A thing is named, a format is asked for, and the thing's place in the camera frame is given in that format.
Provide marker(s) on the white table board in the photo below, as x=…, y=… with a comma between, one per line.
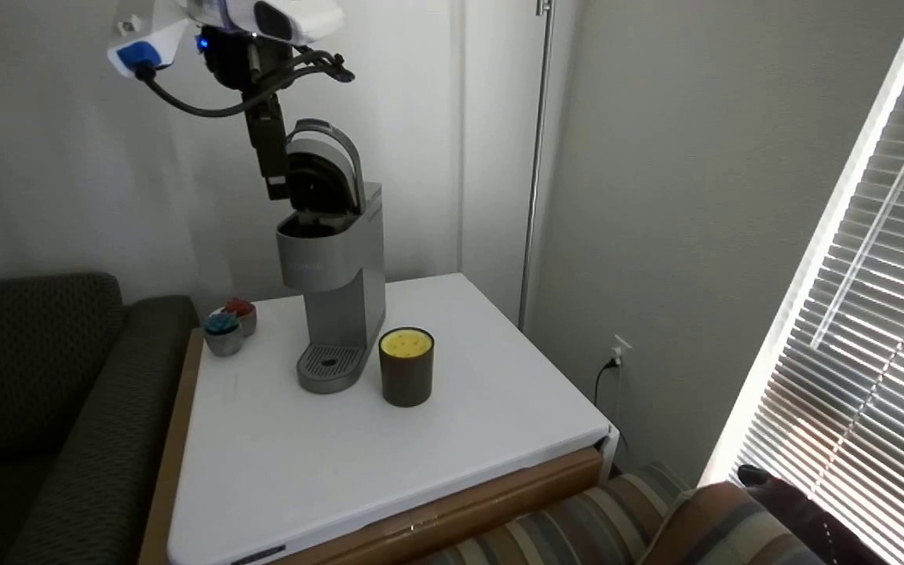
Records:
x=270, y=467

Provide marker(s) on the dark candle jar yellow wax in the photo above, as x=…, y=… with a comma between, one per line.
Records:
x=405, y=364

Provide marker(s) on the dark grey armchair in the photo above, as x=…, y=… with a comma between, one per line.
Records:
x=85, y=392

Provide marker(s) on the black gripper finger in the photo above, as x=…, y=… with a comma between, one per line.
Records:
x=270, y=155

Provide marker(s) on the white window blinds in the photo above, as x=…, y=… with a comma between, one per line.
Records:
x=834, y=409

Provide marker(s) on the grey coffeemaker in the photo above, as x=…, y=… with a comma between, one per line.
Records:
x=330, y=253

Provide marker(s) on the striped sofa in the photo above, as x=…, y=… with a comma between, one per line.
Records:
x=651, y=519

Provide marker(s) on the white wall outlet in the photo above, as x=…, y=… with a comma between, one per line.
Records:
x=620, y=350

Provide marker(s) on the red succulent in pot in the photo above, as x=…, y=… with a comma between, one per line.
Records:
x=243, y=312

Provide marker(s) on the blue succulent in pot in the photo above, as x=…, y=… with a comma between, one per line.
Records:
x=221, y=333

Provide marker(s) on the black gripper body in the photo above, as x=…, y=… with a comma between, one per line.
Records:
x=262, y=67

